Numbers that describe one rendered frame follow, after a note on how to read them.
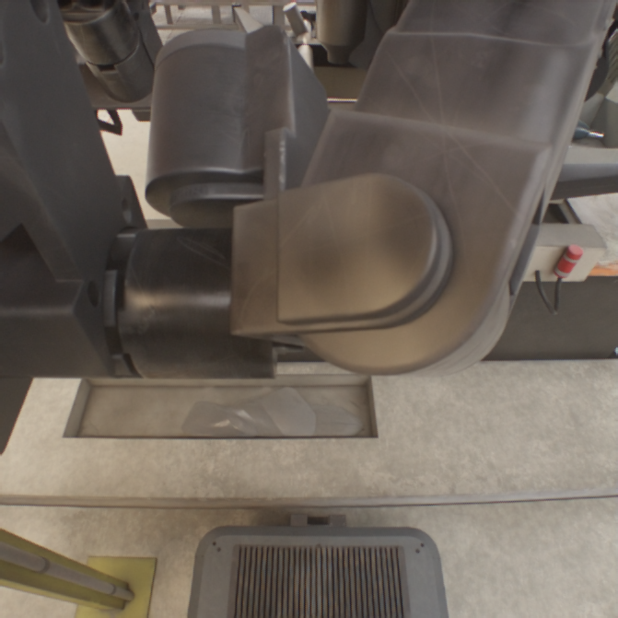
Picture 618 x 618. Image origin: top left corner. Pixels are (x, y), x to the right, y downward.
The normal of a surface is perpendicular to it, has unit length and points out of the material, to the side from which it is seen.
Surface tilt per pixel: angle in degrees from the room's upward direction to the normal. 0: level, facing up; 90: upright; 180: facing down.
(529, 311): 90
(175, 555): 0
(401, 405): 0
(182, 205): 120
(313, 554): 0
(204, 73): 30
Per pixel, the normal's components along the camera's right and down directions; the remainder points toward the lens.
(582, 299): 0.02, 0.78
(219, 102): 0.18, -0.16
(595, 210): 0.03, -0.63
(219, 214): 0.00, 0.99
